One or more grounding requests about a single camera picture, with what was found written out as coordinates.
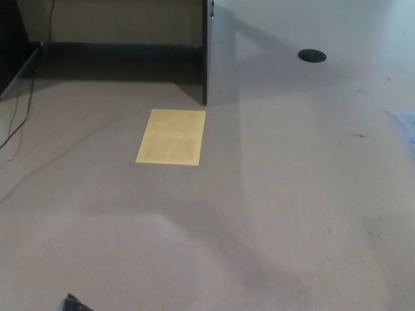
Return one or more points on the yellow paper sheet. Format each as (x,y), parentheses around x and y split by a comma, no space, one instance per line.
(171,137)

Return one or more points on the black round floor cover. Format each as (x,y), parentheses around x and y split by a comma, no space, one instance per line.
(312,55)

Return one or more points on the pale blue sheet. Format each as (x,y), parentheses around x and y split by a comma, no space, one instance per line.
(405,123)

